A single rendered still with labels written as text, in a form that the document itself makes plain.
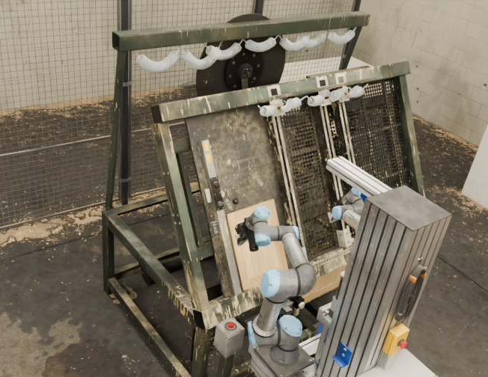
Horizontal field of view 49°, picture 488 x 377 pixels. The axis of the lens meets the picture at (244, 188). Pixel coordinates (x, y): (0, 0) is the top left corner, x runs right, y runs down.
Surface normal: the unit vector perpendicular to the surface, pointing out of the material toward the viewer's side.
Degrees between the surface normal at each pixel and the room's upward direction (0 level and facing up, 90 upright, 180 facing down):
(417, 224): 0
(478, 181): 90
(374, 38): 90
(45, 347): 0
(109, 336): 0
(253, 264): 60
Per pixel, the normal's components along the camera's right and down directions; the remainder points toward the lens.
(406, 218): 0.11, -0.84
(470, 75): -0.81, 0.22
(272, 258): 0.58, -0.01
